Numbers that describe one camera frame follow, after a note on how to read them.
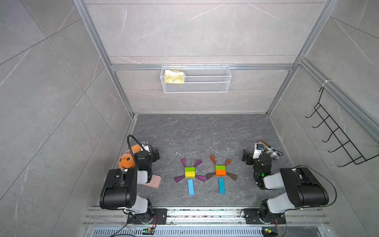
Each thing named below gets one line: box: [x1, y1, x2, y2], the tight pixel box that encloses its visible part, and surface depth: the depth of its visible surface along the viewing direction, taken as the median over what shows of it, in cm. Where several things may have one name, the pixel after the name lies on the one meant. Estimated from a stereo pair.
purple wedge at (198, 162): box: [194, 158, 203, 168], surface depth 95 cm
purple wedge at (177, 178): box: [174, 175, 186, 184], surface depth 87 cm
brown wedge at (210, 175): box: [206, 172, 216, 180], surface depth 88 cm
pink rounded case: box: [140, 174, 162, 189], surface depth 85 cm
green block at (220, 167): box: [215, 164, 226, 171], surface depth 90 cm
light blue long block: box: [187, 179, 195, 197], surface depth 83 cm
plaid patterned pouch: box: [256, 140, 281, 161], surface depth 97 cm
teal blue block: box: [218, 177, 226, 195], surface depth 84 cm
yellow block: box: [185, 171, 196, 179], surface depth 88 cm
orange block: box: [215, 169, 227, 177], surface depth 88 cm
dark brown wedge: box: [226, 171, 237, 182], surface depth 89 cm
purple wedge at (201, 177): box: [195, 174, 206, 183], surface depth 87 cm
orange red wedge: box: [209, 154, 217, 165], surface depth 95 cm
